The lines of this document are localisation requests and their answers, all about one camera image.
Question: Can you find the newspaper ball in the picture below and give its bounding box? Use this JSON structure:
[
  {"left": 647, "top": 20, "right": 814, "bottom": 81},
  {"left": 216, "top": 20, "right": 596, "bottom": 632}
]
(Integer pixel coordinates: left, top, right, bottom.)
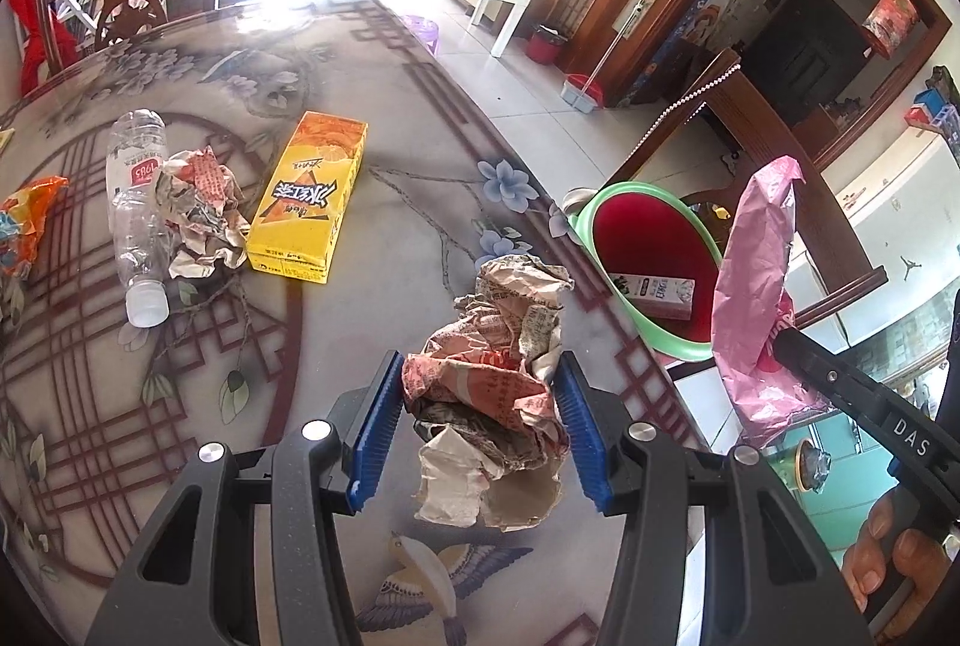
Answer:
[
  {"left": 402, "top": 254, "right": 574, "bottom": 532},
  {"left": 149, "top": 146, "right": 251, "bottom": 281}
]

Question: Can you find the pink plastic wrapper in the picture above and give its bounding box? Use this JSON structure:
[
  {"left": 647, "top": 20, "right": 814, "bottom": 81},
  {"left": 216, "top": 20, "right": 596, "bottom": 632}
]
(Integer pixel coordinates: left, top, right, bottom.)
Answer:
[{"left": 711, "top": 155, "right": 825, "bottom": 448}]

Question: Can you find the yellow iced tea carton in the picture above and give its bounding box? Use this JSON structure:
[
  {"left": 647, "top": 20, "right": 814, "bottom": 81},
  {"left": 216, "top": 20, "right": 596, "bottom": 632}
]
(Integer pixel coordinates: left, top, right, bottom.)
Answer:
[{"left": 245, "top": 112, "right": 368, "bottom": 284}]

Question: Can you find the green red trash bin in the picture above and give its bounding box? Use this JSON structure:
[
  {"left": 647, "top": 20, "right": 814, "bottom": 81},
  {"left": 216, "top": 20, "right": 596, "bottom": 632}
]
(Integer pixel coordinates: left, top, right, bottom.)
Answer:
[{"left": 568, "top": 181, "right": 722, "bottom": 362}]

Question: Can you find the right hand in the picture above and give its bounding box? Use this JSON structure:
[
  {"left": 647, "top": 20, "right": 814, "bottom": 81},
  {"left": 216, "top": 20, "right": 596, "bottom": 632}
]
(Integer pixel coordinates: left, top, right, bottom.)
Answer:
[{"left": 841, "top": 492, "right": 952, "bottom": 644}]

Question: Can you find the milk carton in bin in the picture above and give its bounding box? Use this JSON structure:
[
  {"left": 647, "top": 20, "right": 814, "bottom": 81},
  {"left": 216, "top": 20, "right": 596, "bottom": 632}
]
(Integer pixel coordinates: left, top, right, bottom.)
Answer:
[{"left": 612, "top": 274, "right": 695, "bottom": 321}]

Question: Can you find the wooden chair near bin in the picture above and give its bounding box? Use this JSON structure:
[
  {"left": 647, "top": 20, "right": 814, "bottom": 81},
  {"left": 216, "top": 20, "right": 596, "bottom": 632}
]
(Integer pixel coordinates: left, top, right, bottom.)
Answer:
[{"left": 598, "top": 44, "right": 890, "bottom": 333}]

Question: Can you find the broom with dustpan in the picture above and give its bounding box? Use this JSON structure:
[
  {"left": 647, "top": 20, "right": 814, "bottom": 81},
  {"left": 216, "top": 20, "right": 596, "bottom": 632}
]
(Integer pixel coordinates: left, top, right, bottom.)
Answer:
[{"left": 560, "top": 0, "right": 658, "bottom": 115}]

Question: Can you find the small red bin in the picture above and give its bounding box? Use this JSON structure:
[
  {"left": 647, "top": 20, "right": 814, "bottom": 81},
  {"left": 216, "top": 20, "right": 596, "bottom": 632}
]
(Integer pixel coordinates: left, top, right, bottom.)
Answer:
[{"left": 526, "top": 24, "right": 568, "bottom": 66}]

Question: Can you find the purple plastic stool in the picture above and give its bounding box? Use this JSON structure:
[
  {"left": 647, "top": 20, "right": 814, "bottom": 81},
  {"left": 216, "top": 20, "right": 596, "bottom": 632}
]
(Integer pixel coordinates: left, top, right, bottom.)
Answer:
[{"left": 402, "top": 16, "right": 439, "bottom": 55}]

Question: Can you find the clear plastic water bottle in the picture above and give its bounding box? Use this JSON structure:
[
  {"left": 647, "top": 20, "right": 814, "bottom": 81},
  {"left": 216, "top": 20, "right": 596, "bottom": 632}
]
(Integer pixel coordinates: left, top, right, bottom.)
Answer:
[{"left": 106, "top": 110, "right": 169, "bottom": 329}]

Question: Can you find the orange snack bag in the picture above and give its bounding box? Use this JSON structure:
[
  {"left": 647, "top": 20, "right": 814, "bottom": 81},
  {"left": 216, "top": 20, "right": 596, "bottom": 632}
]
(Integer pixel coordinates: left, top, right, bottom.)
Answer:
[{"left": 2, "top": 175, "right": 68, "bottom": 275}]

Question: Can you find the red bag on chair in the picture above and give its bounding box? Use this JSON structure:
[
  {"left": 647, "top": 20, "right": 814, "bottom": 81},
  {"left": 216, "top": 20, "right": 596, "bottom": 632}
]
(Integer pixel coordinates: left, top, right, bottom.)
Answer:
[{"left": 8, "top": 0, "right": 80, "bottom": 97}]

